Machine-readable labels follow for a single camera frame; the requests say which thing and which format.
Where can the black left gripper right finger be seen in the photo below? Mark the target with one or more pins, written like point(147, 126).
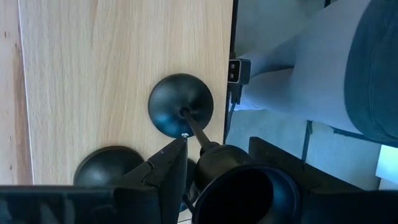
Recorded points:
point(342, 208)

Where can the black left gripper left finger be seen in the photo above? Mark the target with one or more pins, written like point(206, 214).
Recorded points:
point(155, 193)

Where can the black metal candlestick holder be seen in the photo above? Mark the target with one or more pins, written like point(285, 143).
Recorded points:
point(105, 168)
point(180, 102)

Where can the black table-edge camera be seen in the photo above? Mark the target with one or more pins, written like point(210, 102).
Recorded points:
point(244, 71)

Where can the black table frame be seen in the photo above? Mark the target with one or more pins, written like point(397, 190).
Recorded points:
point(235, 31)

